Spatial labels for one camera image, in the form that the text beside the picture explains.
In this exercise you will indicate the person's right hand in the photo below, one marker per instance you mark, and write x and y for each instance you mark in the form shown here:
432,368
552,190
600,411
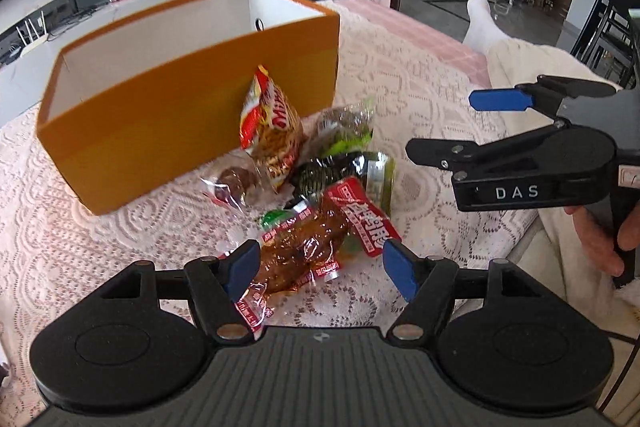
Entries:
597,239

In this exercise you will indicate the pink checked cloth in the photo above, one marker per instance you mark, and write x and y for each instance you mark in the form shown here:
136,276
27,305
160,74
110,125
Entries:
430,37

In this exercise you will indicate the chocolate cake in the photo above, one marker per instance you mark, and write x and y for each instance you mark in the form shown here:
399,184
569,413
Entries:
235,179

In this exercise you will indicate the white sock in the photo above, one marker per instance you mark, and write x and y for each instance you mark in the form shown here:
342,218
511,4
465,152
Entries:
482,22

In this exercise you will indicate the black chair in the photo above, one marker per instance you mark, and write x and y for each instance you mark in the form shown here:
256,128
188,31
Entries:
610,32

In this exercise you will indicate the dark green seaweed packet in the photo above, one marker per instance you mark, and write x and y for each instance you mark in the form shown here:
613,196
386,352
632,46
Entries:
320,172

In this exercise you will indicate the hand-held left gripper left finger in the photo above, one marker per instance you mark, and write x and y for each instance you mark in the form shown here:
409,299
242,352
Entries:
242,267

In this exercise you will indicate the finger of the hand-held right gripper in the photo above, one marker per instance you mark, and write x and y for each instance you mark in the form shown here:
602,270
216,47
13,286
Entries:
497,100
435,152

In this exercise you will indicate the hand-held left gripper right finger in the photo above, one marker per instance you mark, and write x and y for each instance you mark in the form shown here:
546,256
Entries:
400,269

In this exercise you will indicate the red label meat packet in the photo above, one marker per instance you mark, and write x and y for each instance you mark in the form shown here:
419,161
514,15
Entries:
365,222

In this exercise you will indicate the orange cardboard box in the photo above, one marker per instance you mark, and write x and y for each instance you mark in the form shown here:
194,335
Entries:
175,107

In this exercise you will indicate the striped red yellow snack bag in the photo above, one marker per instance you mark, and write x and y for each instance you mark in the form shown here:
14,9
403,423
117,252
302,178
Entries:
272,127

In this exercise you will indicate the clear green vegetable packet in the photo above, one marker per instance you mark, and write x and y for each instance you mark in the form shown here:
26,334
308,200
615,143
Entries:
345,129

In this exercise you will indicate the brown meat packet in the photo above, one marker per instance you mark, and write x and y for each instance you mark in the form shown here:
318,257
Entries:
300,252

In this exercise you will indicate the white tv console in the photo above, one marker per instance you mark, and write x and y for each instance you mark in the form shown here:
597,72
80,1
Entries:
120,7

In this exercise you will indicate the white router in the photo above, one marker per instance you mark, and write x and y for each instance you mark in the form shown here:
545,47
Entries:
32,39

